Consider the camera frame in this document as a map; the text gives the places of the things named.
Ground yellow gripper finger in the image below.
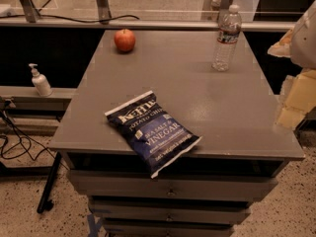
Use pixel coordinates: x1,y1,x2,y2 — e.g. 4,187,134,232
276,69,316,130
268,29,293,58

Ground clear plastic water bottle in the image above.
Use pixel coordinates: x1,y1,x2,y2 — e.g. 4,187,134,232
211,4,242,72

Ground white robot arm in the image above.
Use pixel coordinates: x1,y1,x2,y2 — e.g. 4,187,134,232
268,1,316,130

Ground blue kettle chip bag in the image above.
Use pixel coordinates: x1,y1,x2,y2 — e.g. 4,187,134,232
105,91,200,179

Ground white pump dispenser bottle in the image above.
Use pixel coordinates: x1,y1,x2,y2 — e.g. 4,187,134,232
29,63,52,97

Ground grey drawer cabinet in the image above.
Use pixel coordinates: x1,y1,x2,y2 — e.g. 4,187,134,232
50,31,303,237

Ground red apple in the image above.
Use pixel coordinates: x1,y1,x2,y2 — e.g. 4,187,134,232
114,29,136,52

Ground black metal stand leg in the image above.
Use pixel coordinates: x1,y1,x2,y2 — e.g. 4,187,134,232
37,152,61,214

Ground metal railing frame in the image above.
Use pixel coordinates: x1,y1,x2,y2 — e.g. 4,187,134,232
0,0,293,32

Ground black cable on ledge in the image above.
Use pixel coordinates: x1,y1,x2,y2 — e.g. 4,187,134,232
0,13,140,24

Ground black floor cables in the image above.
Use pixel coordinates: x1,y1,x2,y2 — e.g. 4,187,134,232
0,97,57,162

